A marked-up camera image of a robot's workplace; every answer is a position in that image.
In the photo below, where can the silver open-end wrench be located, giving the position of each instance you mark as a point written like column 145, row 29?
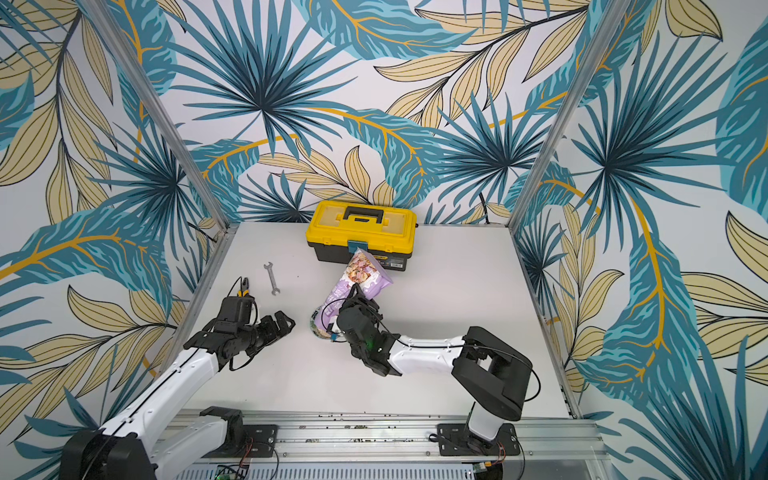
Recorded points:
column 275, row 290

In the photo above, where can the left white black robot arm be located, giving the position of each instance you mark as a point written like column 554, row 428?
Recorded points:
column 130, row 446

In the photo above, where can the yellow black plastic toolbox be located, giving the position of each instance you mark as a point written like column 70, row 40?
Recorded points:
column 338, row 229

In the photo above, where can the left aluminium frame post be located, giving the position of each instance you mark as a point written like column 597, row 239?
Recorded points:
column 118, row 45

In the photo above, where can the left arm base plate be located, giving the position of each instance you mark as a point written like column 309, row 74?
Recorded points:
column 249, row 441

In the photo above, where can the aluminium frame post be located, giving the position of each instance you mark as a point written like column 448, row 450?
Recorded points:
column 573, row 95
column 118, row 45

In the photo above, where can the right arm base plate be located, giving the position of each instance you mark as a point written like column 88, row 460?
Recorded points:
column 456, row 440

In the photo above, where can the yellow black pliers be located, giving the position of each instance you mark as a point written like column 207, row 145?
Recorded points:
column 243, row 287

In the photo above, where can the purple oats bag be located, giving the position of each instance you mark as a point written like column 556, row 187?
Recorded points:
column 362, row 270

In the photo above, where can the aluminium mounting rail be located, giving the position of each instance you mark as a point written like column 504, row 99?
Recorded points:
column 332, row 437

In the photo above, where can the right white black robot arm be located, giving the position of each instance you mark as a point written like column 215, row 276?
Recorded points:
column 495, row 375

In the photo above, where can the right aluminium frame post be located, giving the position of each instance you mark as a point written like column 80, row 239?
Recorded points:
column 573, row 95

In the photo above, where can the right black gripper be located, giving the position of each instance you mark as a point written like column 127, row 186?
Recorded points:
column 354, row 312

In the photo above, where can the green leaf pattern bowl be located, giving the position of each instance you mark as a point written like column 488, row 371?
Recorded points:
column 317, row 327

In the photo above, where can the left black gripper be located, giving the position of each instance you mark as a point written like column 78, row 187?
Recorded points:
column 263, row 332

